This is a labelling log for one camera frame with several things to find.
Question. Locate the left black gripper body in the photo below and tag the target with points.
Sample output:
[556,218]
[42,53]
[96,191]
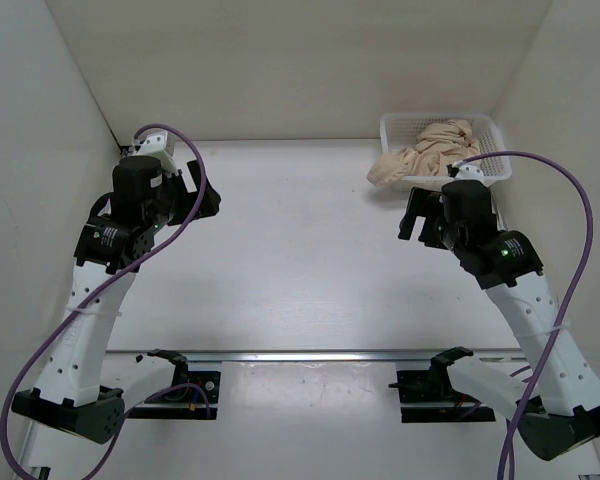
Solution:
[172,202]

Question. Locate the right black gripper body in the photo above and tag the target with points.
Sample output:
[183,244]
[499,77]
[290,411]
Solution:
[450,232]

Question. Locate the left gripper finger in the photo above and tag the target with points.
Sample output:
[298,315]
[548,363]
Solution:
[210,203]
[196,175]

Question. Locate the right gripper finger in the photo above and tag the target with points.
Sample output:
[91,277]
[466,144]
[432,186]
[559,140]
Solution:
[429,233]
[417,206]

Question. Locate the beige trousers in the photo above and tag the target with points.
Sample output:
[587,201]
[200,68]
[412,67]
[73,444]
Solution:
[439,145]

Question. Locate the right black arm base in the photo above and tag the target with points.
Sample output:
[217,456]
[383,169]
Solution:
[426,396]

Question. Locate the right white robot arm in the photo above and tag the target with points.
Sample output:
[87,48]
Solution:
[563,411]

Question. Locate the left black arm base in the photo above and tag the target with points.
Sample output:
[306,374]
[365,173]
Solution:
[194,394]

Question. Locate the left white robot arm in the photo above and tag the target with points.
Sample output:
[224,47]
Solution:
[72,394]

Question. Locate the white plastic mesh basket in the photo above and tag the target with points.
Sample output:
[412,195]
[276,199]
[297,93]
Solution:
[400,130]

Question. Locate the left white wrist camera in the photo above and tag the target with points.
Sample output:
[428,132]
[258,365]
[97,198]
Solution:
[159,145]

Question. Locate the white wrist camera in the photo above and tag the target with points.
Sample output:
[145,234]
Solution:
[159,145]
[460,171]

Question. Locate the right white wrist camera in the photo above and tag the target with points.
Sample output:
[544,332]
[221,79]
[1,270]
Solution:
[460,171]

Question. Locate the aluminium front rail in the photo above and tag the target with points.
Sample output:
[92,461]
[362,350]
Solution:
[322,356]

